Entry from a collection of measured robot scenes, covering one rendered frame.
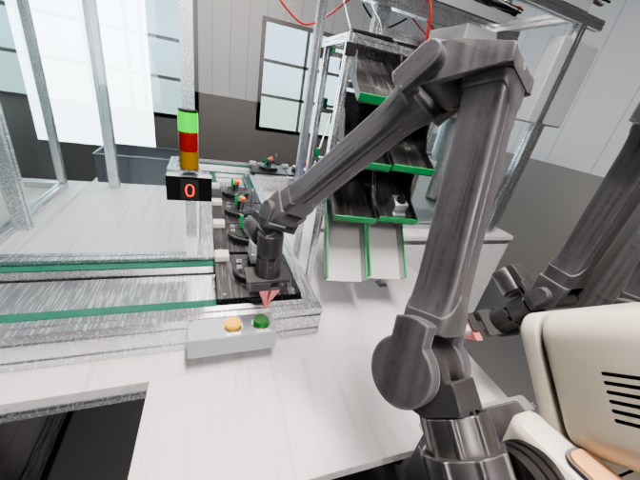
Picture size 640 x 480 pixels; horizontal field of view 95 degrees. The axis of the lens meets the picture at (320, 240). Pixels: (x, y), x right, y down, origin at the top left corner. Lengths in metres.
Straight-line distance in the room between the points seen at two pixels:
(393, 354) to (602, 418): 0.20
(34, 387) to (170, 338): 0.26
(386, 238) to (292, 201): 0.56
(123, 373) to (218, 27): 3.83
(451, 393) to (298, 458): 0.44
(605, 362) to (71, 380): 0.92
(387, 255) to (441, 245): 0.69
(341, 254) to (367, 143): 0.54
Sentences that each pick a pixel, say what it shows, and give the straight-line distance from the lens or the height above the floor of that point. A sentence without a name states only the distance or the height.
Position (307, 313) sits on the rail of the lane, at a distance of 0.87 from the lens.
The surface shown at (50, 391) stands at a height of 0.86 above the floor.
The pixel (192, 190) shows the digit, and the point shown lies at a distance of 0.93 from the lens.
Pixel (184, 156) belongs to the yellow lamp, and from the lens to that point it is 0.91.
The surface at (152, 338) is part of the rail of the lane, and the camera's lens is 0.86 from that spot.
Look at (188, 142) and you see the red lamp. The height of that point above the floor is 1.34.
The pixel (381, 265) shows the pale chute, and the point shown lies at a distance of 1.04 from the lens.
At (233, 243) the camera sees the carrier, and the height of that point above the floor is 0.97.
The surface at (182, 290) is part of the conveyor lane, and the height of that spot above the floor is 0.92.
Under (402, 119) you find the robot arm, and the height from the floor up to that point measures 1.49.
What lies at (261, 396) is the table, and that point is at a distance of 0.79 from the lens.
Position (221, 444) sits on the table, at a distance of 0.74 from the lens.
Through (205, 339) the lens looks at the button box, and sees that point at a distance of 0.77.
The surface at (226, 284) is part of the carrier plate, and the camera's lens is 0.91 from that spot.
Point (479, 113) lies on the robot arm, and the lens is 0.41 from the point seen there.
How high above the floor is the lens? 1.51
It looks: 26 degrees down
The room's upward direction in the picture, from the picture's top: 11 degrees clockwise
